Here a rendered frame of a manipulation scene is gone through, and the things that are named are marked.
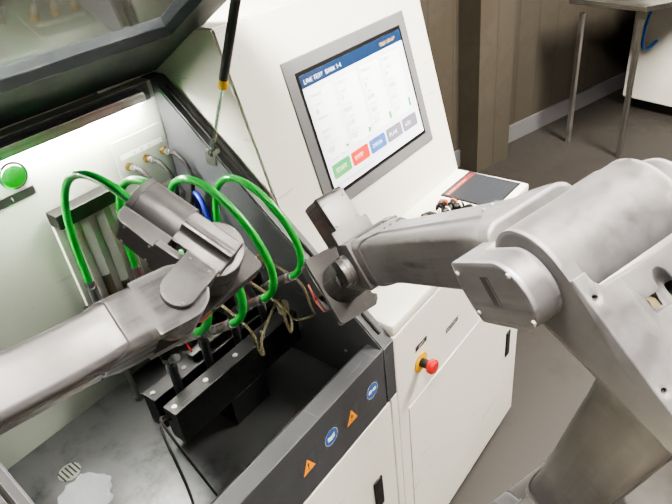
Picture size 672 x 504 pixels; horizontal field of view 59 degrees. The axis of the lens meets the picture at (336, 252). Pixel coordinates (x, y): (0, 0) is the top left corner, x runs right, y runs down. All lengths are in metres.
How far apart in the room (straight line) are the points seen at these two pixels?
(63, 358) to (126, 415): 0.88
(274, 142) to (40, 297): 0.56
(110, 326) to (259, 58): 0.81
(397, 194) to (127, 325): 1.11
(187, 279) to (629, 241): 0.39
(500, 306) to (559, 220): 0.05
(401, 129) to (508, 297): 1.29
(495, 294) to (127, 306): 0.34
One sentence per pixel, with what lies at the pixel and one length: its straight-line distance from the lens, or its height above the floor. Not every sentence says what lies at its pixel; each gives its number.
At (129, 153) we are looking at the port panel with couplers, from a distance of 1.31.
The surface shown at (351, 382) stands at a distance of 1.16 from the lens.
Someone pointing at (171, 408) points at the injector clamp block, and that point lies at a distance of 1.16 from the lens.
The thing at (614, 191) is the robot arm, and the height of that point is 1.64.
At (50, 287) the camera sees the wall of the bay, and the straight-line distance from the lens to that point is 1.30.
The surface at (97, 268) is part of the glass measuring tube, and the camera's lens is 1.32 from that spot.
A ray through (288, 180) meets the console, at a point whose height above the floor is 1.23.
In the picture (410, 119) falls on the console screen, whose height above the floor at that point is 1.19.
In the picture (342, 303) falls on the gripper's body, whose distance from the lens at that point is 0.81.
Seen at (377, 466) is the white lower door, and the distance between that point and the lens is 1.42.
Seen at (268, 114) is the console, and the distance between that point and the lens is 1.24.
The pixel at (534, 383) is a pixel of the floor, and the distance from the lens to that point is 2.49.
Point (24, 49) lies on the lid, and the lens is 0.96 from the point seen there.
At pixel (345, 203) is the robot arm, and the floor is 1.44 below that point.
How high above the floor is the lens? 1.78
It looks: 33 degrees down
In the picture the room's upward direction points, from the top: 7 degrees counter-clockwise
